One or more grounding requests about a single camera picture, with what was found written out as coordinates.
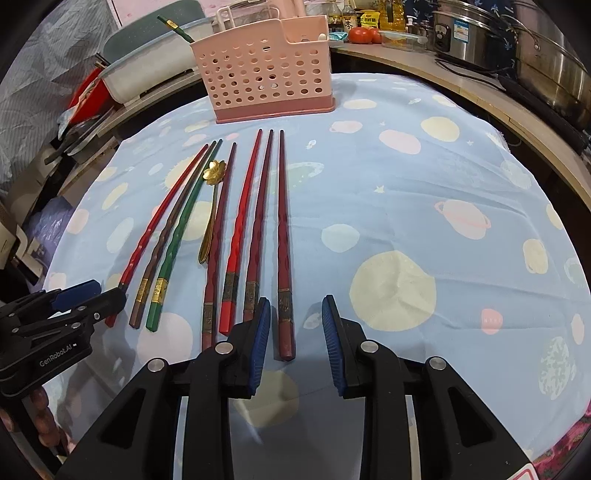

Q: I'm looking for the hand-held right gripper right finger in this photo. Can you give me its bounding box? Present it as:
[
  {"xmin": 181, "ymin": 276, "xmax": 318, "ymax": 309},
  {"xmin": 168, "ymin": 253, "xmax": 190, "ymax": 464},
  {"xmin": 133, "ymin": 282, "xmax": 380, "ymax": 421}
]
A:
[{"xmin": 322, "ymin": 294, "xmax": 536, "ymax": 480}]

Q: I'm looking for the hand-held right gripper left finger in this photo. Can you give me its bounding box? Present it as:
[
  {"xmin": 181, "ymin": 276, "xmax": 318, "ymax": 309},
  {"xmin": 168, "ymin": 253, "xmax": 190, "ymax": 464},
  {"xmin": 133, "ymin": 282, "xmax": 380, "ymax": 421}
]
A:
[{"xmin": 55, "ymin": 298, "xmax": 272, "ymax": 480}]

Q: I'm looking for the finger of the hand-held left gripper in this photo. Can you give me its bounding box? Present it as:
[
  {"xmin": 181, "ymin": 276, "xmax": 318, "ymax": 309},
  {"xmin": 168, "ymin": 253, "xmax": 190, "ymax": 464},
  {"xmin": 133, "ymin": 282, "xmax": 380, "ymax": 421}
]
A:
[
  {"xmin": 0, "ymin": 280, "xmax": 102, "ymax": 324},
  {"xmin": 9, "ymin": 290, "xmax": 127, "ymax": 342}
]

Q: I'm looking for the dark red chopstick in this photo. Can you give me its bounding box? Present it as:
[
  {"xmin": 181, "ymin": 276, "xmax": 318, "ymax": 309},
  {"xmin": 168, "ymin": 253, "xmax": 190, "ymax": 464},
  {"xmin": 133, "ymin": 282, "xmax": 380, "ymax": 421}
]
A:
[
  {"xmin": 277, "ymin": 130, "xmax": 296, "ymax": 362},
  {"xmin": 242, "ymin": 129, "xmax": 274, "ymax": 324},
  {"xmin": 201, "ymin": 142, "xmax": 238, "ymax": 352}
]

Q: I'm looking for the gold flower spoon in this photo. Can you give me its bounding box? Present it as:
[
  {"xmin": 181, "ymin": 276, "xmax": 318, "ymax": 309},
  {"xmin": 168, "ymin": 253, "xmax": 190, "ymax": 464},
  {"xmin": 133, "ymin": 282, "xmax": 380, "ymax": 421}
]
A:
[{"xmin": 198, "ymin": 159, "xmax": 228, "ymax": 265}]

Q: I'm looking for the pink perforated utensil basket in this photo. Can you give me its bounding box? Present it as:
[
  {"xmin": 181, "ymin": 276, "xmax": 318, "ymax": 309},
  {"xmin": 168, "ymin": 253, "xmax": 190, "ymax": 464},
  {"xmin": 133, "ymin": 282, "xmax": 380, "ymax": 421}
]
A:
[{"xmin": 191, "ymin": 15, "xmax": 338, "ymax": 124}]

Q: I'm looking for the blue planet print tablecloth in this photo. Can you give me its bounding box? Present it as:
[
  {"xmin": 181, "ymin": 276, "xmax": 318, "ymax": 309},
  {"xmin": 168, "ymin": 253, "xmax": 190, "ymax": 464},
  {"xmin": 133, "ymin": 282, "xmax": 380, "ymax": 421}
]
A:
[{"xmin": 44, "ymin": 71, "xmax": 585, "ymax": 480}]

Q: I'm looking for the grey striped cloth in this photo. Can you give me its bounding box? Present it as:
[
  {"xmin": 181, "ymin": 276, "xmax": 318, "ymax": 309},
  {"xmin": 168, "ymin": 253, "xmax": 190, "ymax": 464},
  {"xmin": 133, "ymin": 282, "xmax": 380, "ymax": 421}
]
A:
[{"xmin": 0, "ymin": 28, "xmax": 107, "ymax": 195}]

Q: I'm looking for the red plastic basin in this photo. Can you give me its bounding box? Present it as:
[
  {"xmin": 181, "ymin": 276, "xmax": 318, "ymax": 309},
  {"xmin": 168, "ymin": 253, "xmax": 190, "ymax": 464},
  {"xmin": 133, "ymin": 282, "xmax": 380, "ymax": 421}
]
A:
[{"xmin": 69, "ymin": 67, "xmax": 109, "ymax": 121}]

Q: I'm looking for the grey-blue dish bin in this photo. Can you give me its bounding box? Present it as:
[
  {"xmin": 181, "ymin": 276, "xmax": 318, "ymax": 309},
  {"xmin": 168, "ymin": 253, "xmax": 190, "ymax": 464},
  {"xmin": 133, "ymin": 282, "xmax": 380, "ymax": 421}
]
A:
[{"xmin": 100, "ymin": 13, "xmax": 232, "ymax": 103}]

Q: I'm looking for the pink floral cloth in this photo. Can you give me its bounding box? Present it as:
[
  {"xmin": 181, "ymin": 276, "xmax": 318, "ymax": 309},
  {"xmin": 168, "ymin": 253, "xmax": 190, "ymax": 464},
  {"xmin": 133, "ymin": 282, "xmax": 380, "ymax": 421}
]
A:
[{"xmin": 531, "ymin": 401, "xmax": 591, "ymax": 480}]

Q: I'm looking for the glass food container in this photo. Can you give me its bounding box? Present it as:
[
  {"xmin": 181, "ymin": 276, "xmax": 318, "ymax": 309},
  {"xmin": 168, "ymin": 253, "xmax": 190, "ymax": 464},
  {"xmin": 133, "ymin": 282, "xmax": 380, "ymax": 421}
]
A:
[{"xmin": 379, "ymin": 28, "xmax": 428, "ymax": 51}]

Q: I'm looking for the black induction cooker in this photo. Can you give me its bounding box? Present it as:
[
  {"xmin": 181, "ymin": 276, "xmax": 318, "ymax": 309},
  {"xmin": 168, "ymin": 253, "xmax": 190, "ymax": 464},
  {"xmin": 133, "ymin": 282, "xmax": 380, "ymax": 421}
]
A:
[{"xmin": 499, "ymin": 74, "xmax": 591, "ymax": 153}]

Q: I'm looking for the dark soy sauce bottle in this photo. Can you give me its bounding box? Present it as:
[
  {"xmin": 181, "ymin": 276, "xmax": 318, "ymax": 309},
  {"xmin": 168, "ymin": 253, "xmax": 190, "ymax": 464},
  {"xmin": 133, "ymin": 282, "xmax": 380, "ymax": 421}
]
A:
[{"xmin": 341, "ymin": 0, "xmax": 360, "ymax": 32}]

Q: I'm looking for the steel rice cooker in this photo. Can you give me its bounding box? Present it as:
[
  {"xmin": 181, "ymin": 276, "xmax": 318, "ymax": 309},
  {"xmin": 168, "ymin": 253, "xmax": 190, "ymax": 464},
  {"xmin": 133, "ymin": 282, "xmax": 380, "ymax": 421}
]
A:
[{"xmin": 431, "ymin": 0, "xmax": 518, "ymax": 70}]

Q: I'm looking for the yellow cooking oil bottle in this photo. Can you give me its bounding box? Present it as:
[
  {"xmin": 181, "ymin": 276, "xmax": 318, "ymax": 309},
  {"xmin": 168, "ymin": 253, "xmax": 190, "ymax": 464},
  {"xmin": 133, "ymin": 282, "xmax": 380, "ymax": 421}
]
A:
[{"xmin": 379, "ymin": 0, "xmax": 407, "ymax": 33}]

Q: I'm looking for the steel steamer pot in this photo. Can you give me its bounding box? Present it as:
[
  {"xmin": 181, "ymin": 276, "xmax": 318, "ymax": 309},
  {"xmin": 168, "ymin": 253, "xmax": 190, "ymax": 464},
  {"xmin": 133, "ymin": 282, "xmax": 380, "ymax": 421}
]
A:
[{"xmin": 508, "ymin": 0, "xmax": 591, "ymax": 125}]

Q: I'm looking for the brown bead bracelet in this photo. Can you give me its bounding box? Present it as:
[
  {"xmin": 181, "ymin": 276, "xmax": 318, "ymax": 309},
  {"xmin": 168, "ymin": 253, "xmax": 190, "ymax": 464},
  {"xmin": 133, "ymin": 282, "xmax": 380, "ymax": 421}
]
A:
[{"xmin": 0, "ymin": 384, "xmax": 75, "ymax": 460}]

